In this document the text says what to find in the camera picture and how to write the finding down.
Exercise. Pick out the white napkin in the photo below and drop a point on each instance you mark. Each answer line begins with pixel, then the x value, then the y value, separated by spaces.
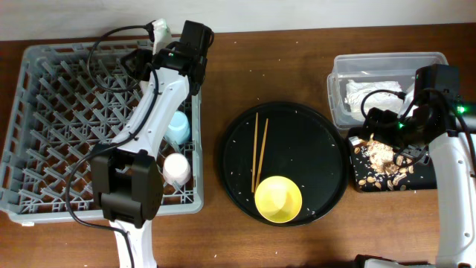
pixel 356 92

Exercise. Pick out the blue cup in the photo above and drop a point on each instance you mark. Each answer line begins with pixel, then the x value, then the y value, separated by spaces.
pixel 178 130

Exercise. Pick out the peanut shells and food scraps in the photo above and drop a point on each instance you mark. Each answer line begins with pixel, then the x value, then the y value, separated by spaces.
pixel 377 168

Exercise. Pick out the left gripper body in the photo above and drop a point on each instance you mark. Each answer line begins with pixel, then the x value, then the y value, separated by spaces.
pixel 147 59

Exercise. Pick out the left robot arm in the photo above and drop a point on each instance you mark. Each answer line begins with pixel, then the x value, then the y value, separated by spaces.
pixel 125 175

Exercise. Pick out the pink cup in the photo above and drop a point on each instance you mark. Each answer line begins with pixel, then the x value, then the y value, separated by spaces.
pixel 176 169

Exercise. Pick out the round black tray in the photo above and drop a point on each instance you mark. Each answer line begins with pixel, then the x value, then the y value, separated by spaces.
pixel 301 145

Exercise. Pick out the left wooden chopstick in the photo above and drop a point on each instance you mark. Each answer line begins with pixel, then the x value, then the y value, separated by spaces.
pixel 253 170

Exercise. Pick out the clear plastic bin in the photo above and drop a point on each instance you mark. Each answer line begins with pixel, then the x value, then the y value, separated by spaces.
pixel 372 68

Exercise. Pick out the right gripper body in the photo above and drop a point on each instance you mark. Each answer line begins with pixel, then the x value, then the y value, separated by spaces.
pixel 389 129

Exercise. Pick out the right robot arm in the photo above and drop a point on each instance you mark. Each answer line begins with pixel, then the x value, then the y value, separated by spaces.
pixel 438 123

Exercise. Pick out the black rectangular tray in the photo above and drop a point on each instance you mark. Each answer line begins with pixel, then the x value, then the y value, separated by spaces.
pixel 423 177

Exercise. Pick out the yellow bowl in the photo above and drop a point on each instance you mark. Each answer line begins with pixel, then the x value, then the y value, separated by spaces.
pixel 278 199

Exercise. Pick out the right wooden chopstick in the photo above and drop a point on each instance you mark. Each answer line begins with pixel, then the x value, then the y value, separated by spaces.
pixel 263 146

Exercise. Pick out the wooden chopstick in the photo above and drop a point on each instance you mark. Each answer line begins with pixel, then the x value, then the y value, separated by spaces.
pixel 253 170
pixel 263 146

